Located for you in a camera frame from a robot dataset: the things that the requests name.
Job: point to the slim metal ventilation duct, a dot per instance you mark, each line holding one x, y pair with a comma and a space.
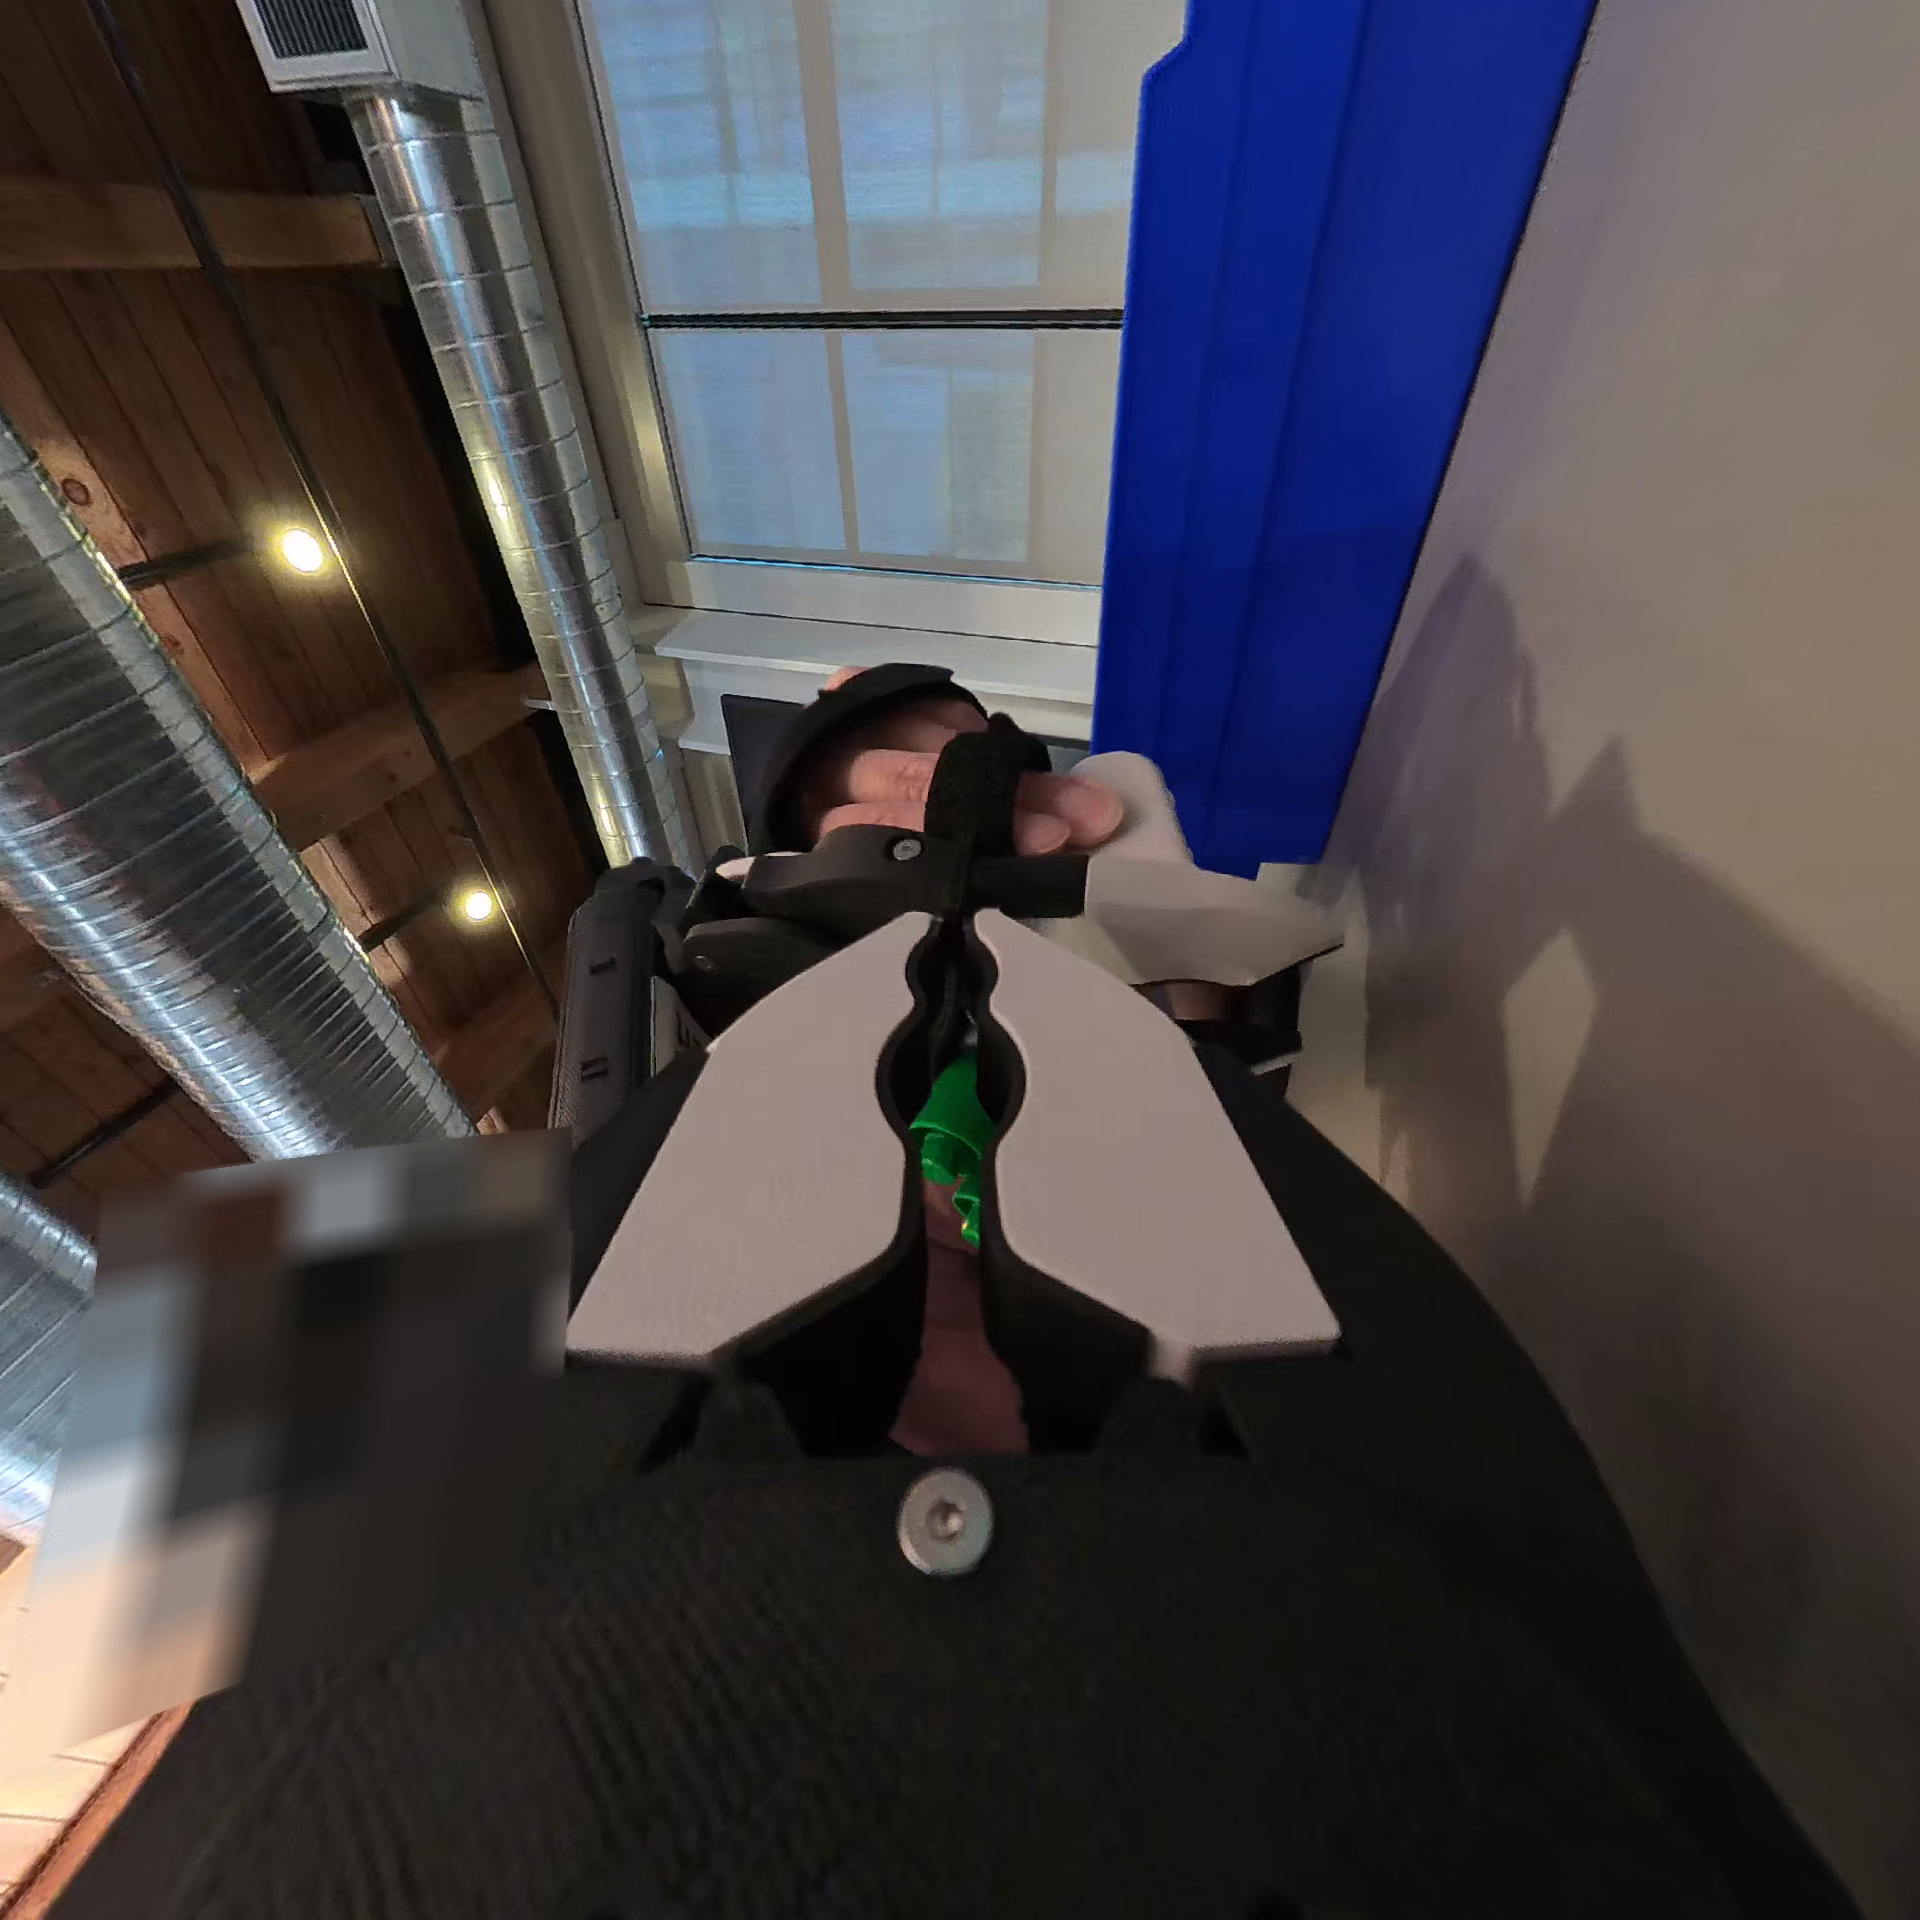
511, 451

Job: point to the white window sill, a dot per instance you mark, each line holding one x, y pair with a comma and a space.
869, 616

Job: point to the white vent box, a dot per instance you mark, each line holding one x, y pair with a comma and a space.
330, 36

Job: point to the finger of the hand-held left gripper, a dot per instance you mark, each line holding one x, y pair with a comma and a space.
1215, 922

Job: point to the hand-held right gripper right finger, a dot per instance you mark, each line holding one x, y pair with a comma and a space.
1156, 1201

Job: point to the round ceiling lamp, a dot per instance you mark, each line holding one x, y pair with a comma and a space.
476, 906
300, 548

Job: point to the green dry-erase marker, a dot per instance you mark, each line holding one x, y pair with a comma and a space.
946, 1118

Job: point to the large window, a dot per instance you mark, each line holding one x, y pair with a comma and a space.
869, 225

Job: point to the large metal ventilation duct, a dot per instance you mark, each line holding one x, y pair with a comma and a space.
181, 826

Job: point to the person's left hand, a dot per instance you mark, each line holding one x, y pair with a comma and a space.
879, 787

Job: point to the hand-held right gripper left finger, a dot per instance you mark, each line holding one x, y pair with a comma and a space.
750, 1201

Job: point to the blue plastic bin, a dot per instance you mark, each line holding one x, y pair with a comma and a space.
1277, 451

